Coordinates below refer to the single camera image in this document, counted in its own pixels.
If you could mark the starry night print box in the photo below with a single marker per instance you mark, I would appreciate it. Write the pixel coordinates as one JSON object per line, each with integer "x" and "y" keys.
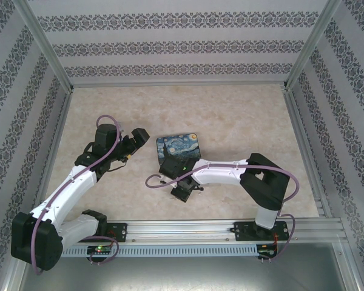
{"x": 182, "y": 145}

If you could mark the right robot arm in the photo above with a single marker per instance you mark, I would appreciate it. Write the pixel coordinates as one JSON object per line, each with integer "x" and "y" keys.
{"x": 224, "y": 175}

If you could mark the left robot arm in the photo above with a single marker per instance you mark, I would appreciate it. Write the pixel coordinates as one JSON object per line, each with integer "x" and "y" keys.
{"x": 63, "y": 191}

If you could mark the grey metal sheet panel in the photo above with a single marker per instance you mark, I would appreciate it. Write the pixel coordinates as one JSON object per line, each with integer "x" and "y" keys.
{"x": 182, "y": 276}

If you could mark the left circuit board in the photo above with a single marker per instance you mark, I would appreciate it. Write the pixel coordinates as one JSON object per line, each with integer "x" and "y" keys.
{"x": 100, "y": 249}

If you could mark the circuit board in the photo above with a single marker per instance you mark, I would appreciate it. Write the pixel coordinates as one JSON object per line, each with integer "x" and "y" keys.
{"x": 100, "y": 249}
{"x": 267, "y": 251}

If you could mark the right circuit board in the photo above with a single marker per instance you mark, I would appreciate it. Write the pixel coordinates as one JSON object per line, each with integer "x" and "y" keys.
{"x": 267, "y": 251}

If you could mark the aluminium mounting rail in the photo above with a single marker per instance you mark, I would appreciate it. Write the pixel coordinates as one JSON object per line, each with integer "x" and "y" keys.
{"x": 176, "y": 230}

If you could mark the aluminium side rail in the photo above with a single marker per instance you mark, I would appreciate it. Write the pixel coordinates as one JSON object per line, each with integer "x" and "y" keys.
{"x": 303, "y": 142}
{"x": 59, "y": 136}

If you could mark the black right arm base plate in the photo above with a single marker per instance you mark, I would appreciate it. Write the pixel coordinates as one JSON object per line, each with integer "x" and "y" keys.
{"x": 242, "y": 232}

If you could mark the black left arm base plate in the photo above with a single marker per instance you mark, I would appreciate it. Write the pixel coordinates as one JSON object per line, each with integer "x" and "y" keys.
{"x": 119, "y": 232}

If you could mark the aluminium frame post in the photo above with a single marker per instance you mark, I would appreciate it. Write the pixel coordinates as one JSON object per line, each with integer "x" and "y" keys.
{"x": 309, "y": 45}
{"x": 48, "y": 48}

